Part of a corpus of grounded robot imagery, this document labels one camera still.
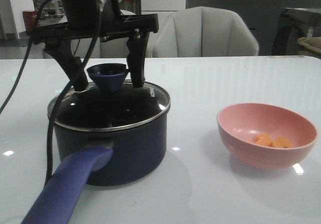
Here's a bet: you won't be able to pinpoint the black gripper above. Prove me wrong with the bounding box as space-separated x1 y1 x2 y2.
32 14 159 88

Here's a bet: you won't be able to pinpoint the glass pot lid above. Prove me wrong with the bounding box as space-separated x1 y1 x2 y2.
47 63 172 133

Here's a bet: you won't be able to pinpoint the pink bowl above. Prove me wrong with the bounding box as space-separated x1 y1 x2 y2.
217 103 318 169

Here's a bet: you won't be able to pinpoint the orange ham slices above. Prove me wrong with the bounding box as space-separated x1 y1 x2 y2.
252 133 293 148

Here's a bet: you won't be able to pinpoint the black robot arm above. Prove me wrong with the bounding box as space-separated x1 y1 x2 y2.
31 0 159 90

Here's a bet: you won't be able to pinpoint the left grey chair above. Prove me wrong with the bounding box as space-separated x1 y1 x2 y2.
42 28 152 59

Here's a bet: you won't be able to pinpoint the grey chair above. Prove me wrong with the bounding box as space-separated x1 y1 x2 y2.
42 28 152 59
152 7 259 58

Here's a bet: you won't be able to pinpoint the red bin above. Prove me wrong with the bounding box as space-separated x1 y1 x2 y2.
23 10 38 36

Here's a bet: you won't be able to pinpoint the right grey chair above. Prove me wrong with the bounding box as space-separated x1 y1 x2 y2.
152 7 259 58

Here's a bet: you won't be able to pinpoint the blue saucepan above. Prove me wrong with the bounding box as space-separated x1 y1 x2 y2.
22 114 167 223

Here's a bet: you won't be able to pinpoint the dark grey kitchen counter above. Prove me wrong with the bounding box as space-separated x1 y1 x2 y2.
187 0 320 56

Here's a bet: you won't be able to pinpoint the black cable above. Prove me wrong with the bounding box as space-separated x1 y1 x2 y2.
0 0 103 184

